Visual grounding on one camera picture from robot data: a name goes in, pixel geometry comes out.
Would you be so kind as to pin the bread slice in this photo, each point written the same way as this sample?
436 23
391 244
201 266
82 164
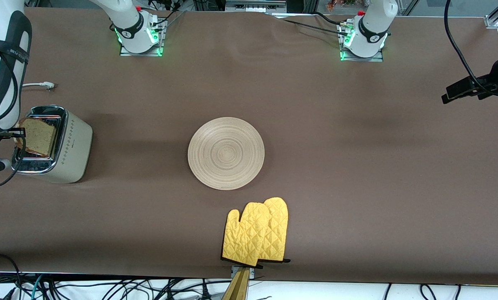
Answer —
38 135

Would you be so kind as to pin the round wooden plate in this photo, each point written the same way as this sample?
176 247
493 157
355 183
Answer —
226 154

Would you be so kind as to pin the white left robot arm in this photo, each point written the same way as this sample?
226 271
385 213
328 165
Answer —
371 29

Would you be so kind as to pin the cream and chrome toaster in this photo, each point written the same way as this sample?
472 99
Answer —
71 146

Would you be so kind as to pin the brown table cover sheet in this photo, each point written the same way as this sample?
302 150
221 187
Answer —
336 125

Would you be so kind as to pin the yellow quilted oven mitt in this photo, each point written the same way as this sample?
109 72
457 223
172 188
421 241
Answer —
244 237
278 225

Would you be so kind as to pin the grey metal equipment box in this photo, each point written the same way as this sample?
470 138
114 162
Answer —
253 6

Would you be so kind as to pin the tan wooden beam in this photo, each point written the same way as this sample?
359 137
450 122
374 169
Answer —
238 287

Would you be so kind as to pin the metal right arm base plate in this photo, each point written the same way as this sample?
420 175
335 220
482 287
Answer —
140 53

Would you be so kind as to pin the small metal clamp bracket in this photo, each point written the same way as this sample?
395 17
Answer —
252 273

